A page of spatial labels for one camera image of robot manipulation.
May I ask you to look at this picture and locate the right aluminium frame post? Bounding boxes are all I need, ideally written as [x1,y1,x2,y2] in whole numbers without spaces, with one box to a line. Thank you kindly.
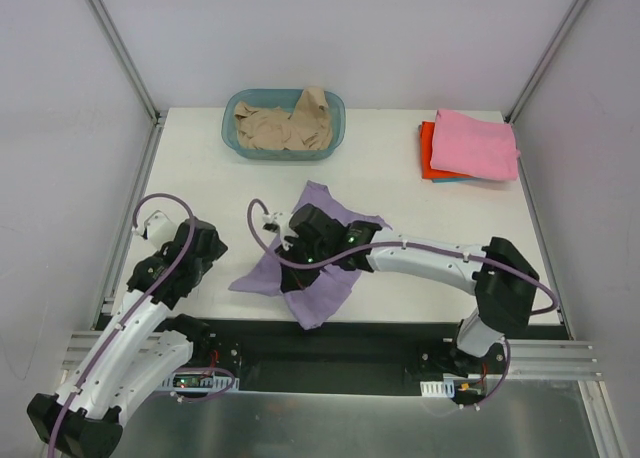
[505,0,592,125]

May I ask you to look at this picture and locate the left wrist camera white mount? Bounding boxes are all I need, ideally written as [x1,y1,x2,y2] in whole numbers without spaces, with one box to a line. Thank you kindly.
[132,210,178,250]

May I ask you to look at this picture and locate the purple cable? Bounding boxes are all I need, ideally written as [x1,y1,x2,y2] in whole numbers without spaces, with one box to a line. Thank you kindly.
[247,198,560,412]
[44,192,241,458]

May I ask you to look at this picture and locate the orange folded t shirt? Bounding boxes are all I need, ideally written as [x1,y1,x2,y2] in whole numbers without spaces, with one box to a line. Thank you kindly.
[419,121,472,182]

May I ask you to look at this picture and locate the blue folded t shirt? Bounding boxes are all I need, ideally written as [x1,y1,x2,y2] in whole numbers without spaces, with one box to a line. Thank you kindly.
[431,177,492,186]

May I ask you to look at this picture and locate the front aluminium rail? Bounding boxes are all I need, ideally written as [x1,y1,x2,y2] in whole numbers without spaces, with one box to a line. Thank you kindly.
[61,330,604,381]

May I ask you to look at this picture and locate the left grey cable duct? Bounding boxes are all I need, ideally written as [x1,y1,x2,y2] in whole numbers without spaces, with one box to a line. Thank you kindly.
[156,372,240,393]

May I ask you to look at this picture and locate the beige t shirt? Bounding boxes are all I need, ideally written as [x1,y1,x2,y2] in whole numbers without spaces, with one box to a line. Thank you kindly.
[234,87,334,151]

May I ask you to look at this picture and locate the aluminium frame post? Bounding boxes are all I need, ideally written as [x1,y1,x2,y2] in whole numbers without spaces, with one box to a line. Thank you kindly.
[505,0,592,125]
[76,0,164,125]

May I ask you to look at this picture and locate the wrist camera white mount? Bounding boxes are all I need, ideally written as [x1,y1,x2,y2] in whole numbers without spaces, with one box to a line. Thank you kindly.
[132,210,178,250]
[262,212,298,251]

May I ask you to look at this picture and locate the pink folded t shirt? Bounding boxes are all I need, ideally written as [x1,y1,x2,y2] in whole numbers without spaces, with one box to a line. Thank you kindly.
[429,109,520,182]

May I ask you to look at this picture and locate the grey cable duct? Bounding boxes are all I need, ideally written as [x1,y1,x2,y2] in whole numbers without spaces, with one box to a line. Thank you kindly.
[156,372,240,393]
[420,379,455,399]

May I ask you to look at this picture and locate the right grey cable duct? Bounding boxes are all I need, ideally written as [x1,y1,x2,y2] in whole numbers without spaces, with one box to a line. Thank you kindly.
[420,379,455,399]

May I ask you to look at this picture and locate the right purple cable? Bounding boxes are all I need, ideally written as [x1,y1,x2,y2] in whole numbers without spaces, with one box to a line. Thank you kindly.
[247,198,560,412]

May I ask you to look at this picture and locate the teal plastic basket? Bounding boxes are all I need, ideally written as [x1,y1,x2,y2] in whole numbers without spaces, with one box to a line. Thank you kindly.
[221,89,346,161]

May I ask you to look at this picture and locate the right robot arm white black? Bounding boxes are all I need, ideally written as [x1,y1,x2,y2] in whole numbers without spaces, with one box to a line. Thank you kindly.
[263,204,539,377]

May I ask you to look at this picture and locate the purple t shirt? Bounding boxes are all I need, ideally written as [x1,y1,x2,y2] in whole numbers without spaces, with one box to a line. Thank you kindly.
[229,181,390,330]

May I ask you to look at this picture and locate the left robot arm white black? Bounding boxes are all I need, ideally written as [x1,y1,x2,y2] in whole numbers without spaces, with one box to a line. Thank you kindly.
[27,213,228,457]

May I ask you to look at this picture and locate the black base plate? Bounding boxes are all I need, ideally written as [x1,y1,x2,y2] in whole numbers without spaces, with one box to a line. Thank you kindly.
[164,317,511,397]

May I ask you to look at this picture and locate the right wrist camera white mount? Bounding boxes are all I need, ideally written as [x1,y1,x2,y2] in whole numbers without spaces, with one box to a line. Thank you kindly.
[262,212,298,251]

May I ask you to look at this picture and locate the left aluminium frame post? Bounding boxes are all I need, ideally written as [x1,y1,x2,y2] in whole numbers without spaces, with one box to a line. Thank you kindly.
[76,0,164,125]

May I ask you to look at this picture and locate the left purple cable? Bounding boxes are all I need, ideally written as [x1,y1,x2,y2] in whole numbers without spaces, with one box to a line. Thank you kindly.
[44,192,241,458]

